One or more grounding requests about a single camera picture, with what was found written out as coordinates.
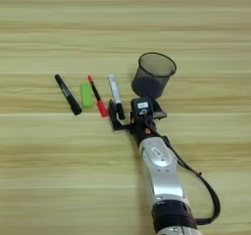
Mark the black box white label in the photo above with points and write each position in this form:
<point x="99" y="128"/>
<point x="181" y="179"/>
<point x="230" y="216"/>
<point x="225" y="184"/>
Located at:
<point x="142" y="106"/>

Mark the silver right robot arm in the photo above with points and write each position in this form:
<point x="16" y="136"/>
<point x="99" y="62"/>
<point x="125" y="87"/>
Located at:
<point x="163" y="177"/>

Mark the black mesh pen cup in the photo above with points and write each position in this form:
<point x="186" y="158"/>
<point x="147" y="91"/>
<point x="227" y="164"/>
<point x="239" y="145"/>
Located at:
<point x="152" y="80"/>

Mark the white marker black cap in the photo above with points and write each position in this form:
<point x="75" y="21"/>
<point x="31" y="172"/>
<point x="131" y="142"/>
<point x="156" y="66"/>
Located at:
<point x="115" y="92"/>

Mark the black marker pen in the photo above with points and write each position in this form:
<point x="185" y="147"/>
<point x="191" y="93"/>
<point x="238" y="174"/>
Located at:
<point x="68" y="94"/>

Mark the green eraser block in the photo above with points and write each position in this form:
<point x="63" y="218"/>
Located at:
<point x="87" y="96"/>

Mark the red marker pen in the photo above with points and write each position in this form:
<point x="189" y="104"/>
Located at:
<point x="98" y="98"/>

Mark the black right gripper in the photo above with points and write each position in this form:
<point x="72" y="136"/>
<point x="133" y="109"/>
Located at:
<point x="143" y="129"/>

